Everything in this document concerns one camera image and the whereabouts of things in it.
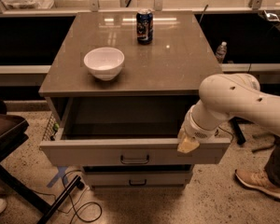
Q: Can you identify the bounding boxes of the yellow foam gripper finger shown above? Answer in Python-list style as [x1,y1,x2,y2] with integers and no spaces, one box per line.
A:
[177,130,200,154]

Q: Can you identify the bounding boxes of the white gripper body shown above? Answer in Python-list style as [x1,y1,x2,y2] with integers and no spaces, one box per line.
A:
[178,105,218,141]

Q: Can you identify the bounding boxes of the grey top drawer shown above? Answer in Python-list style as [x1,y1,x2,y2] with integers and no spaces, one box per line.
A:
[40,96,230,166]

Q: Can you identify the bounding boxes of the grey drawer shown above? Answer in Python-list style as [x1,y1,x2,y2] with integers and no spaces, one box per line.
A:
[83,171,192,188]
[40,96,230,166]

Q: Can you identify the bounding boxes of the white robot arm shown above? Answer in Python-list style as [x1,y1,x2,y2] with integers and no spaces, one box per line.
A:
[177,74,280,153]

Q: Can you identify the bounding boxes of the grey bottom drawer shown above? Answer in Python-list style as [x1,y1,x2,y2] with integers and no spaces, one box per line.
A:
[83,171,192,188]

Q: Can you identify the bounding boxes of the grey drawer cabinet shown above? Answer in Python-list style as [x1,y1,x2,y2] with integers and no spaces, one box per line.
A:
[39,11,221,174]

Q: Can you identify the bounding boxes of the black metal leg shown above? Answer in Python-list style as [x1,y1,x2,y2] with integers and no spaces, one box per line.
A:
[230,119,245,146]

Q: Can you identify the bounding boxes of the clear plastic water bottle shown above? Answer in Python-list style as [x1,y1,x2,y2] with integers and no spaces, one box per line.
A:
[216,41,227,63]

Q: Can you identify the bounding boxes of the tan sneaker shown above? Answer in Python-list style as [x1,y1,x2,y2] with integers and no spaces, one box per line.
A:
[235,169,280,200]

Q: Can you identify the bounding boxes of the person leg dark trousers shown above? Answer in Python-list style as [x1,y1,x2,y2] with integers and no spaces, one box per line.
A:
[264,136,280,188]

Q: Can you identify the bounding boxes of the white ceramic bowl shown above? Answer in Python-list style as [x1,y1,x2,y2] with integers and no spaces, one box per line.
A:
[83,47,125,81]

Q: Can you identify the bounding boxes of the blue soda can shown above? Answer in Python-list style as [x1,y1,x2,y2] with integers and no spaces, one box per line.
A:
[136,9,153,45]

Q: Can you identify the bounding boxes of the black chair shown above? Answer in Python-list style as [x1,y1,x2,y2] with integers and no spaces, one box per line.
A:
[0,101,85,224]

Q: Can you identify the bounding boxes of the black cable right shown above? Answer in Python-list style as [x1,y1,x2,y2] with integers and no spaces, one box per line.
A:
[217,125,235,142]

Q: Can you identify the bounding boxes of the black floor cable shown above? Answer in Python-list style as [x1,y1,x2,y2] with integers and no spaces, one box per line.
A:
[31,169,104,224]

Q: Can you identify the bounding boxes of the wire mesh basket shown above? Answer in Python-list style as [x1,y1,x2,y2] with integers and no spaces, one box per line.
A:
[42,115,59,141]

